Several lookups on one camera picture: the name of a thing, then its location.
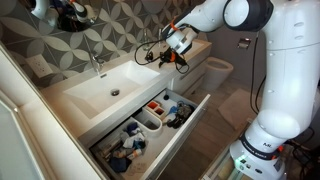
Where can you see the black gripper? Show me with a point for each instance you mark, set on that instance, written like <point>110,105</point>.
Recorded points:
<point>173,55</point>

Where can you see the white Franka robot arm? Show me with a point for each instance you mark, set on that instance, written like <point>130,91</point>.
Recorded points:
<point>286,83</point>

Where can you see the white curved drawer insert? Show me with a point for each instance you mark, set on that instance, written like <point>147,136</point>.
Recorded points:
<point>156,128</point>

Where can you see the white open vanity drawer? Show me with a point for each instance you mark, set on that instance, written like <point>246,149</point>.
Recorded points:
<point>173,146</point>

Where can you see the chrome sink faucet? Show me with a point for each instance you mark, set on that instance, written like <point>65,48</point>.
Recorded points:
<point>96,62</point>
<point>160,36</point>

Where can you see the clear glass soap bottle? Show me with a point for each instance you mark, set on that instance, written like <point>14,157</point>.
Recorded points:
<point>146,43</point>

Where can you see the round black puck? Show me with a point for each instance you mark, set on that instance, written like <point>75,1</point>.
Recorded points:
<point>166,97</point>

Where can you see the white toilet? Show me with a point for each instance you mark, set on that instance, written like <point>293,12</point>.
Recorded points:
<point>216,70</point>

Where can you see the orange item in organizer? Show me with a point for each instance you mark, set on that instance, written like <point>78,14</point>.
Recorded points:
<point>152,105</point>

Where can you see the cream two-compartment organizer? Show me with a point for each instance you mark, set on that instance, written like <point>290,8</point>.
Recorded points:
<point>156,108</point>

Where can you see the dark red item in organizer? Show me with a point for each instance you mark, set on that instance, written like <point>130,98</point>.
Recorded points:
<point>159,111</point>

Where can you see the black tangled accessory bundle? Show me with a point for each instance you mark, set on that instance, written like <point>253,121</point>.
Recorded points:
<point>182,115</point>

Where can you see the metal sink drain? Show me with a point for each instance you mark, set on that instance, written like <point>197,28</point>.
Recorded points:
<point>115,92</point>

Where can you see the chrome toilet paper holder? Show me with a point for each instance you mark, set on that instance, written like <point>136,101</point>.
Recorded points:
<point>244,43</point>

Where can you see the dark blue cloth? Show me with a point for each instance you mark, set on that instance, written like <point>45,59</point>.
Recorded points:
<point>131,127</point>

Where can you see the beige bath mat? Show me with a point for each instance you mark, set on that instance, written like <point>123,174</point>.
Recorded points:
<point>238,106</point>

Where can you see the white crumpled cloth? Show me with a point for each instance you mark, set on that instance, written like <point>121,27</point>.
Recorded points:
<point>131,140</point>

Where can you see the white and orange tube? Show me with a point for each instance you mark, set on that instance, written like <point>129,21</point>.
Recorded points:
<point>135,154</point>

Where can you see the grey cloth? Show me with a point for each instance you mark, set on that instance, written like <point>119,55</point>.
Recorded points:
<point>121,152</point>

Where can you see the round black framed mirror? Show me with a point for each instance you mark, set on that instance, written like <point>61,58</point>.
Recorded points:
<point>73,20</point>

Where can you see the white double sink countertop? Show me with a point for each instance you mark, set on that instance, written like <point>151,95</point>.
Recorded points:
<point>76,113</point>

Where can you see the navy folded cloth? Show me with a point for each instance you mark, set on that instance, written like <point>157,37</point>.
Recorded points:
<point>120,164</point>

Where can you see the robot mounting cart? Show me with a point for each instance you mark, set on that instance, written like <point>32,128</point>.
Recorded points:
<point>220,166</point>

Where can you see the white wall outlet plate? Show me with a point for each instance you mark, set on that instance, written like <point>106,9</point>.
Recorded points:
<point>40,66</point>

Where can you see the white window frame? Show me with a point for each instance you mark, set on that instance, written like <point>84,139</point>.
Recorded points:
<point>50,133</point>

